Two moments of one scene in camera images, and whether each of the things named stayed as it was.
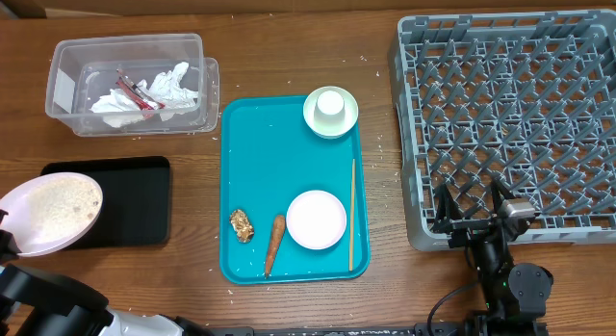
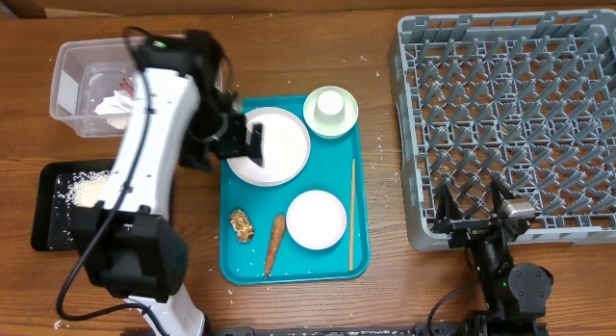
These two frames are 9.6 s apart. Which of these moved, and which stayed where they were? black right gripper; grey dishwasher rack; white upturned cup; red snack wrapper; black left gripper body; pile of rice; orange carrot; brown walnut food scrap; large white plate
Moved: pile of rice; black left gripper body; large white plate
Stayed: black right gripper; white upturned cup; brown walnut food scrap; red snack wrapper; grey dishwasher rack; orange carrot
